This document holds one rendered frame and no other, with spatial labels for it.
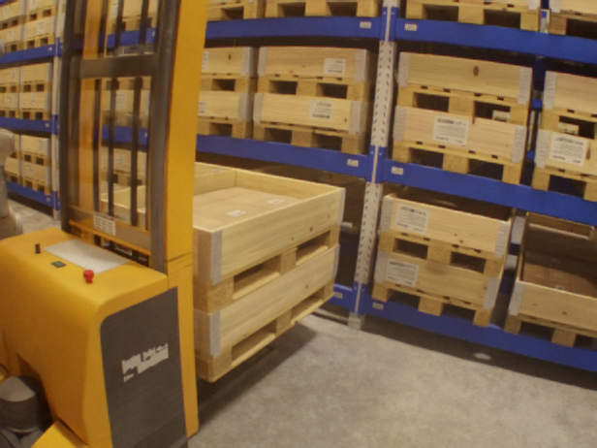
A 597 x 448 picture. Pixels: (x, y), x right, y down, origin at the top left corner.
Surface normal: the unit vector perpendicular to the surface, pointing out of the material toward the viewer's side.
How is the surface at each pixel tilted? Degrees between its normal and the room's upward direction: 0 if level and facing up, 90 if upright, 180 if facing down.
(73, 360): 74
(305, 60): 90
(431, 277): 90
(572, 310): 90
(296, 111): 90
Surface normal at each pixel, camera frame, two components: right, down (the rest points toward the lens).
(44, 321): -0.43, -0.08
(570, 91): -0.48, 0.19
